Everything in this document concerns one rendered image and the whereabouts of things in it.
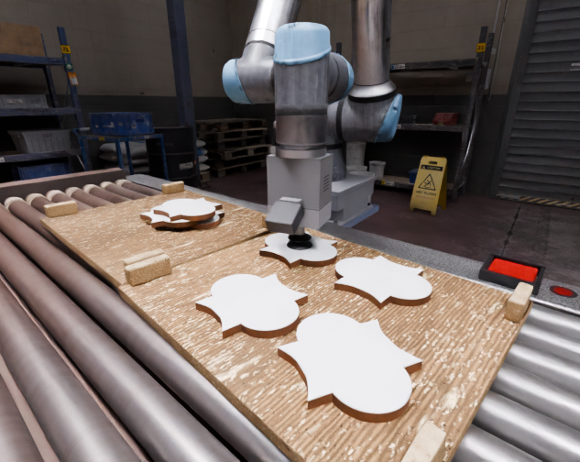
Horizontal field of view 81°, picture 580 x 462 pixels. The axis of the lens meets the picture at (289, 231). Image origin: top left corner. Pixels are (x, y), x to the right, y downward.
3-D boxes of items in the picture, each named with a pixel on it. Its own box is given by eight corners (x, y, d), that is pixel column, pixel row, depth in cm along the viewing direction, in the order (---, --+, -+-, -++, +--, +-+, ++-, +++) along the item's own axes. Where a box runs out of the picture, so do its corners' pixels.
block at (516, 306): (514, 299, 43) (519, 280, 42) (530, 304, 42) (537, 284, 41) (501, 319, 39) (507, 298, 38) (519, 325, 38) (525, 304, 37)
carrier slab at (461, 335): (295, 231, 70) (295, 224, 69) (530, 312, 43) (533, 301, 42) (119, 296, 46) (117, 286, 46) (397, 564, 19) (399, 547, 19)
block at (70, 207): (76, 211, 77) (73, 199, 76) (79, 213, 76) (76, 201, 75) (46, 217, 73) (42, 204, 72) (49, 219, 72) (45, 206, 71)
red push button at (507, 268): (493, 265, 56) (495, 257, 56) (536, 276, 53) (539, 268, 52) (484, 278, 52) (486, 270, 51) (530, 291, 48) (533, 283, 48)
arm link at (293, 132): (317, 115, 44) (262, 115, 47) (316, 151, 46) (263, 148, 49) (333, 114, 50) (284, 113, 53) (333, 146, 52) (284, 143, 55)
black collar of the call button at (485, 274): (488, 262, 57) (490, 253, 57) (543, 276, 53) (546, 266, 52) (477, 279, 52) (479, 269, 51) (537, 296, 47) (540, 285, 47)
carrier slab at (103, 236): (185, 194, 97) (185, 189, 96) (292, 228, 71) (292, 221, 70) (41, 225, 73) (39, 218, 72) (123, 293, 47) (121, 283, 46)
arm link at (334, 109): (309, 139, 103) (309, 92, 98) (352, 140, 98) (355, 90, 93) (292, 144, 93) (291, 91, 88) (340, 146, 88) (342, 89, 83)
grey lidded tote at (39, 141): (59, 147, 419) (55, 126, 411) (75, 149, 402) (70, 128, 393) (12, 152, 379) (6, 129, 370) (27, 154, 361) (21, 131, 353)
